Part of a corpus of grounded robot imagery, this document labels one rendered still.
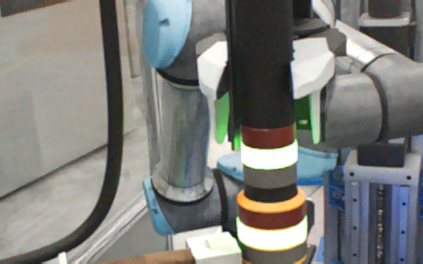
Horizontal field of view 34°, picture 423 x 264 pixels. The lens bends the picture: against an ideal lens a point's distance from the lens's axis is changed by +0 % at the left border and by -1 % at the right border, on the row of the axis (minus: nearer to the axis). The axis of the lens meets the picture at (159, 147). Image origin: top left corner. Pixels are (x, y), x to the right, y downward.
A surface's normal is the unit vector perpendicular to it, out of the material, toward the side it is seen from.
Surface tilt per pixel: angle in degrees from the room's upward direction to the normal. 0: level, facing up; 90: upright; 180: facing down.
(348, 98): 50
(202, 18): 72
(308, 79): 42
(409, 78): 32
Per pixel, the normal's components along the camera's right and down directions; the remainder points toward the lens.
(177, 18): 0.11, -0.10
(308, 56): -0.09, -0.94
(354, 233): -0.39, 0.34
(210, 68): -0.71, -0.58
